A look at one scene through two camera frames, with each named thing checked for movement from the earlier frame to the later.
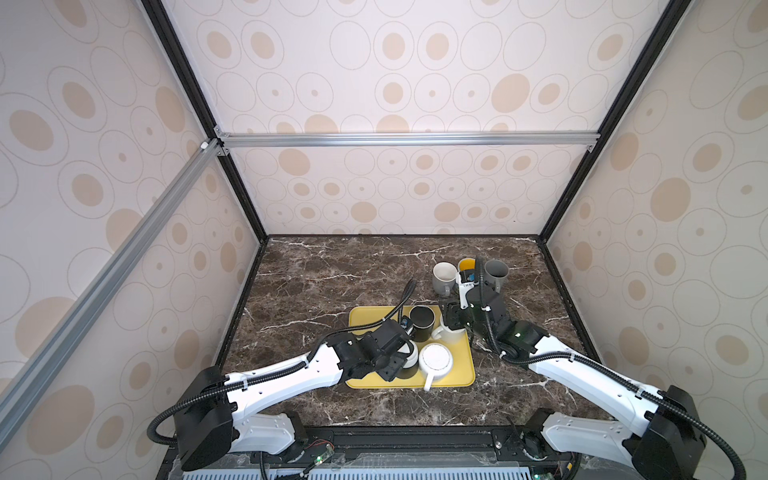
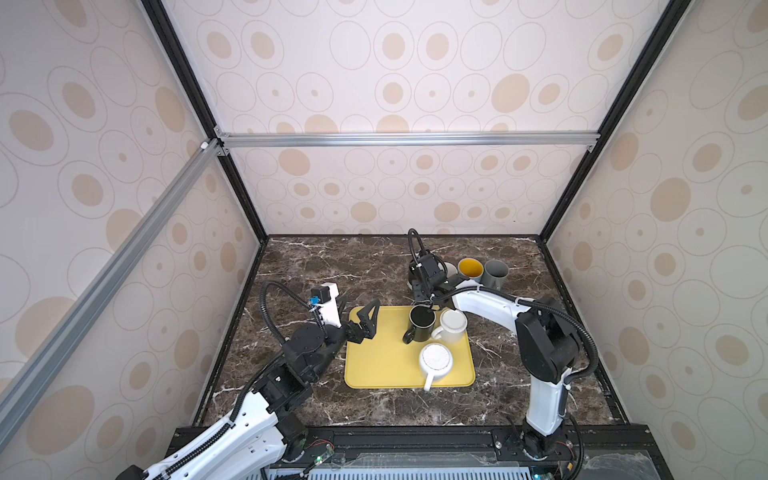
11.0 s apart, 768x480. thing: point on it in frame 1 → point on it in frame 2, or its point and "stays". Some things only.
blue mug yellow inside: [469, 265] stays
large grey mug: [495, 273] stays
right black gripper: [451, 312] → [416, 290]
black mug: [422, 317] stays
